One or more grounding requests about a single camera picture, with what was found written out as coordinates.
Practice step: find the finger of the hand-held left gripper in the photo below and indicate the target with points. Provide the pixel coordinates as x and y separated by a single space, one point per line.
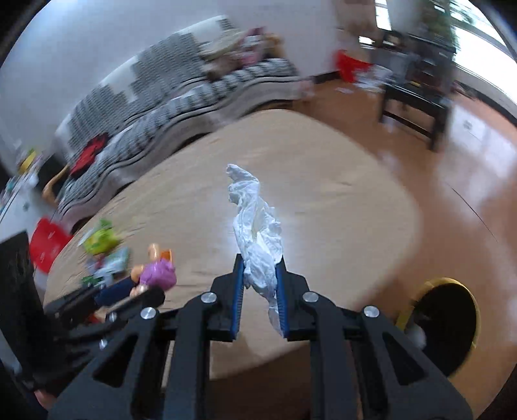
72 301
133 303

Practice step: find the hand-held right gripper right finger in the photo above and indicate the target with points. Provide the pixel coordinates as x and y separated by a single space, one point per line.
282 307

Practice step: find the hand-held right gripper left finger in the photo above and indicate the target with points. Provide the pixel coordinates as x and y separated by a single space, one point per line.
239 299

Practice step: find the purple doll toy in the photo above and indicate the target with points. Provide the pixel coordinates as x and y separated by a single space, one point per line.
158 274

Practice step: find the white green packet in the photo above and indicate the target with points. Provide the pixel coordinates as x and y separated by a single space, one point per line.
115 262

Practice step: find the white tissue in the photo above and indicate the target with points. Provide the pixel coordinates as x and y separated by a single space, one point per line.
254 226

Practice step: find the black bin with gold rim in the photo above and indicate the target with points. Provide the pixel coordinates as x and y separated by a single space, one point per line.
444 323

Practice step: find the yellow wooden chair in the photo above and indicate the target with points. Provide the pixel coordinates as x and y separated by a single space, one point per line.
54 185

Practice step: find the red cushion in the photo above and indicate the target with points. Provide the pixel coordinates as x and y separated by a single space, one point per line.
89 155

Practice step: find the black white patterned cushion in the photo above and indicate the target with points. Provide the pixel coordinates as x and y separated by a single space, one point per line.
161 113

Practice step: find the pile of things on sofa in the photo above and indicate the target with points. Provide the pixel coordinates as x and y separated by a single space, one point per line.
242 48

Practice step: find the dark wooden chair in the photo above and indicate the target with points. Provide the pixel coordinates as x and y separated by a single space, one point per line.
420 97

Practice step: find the red plastic bag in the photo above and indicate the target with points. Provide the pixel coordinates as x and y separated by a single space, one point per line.
351 64

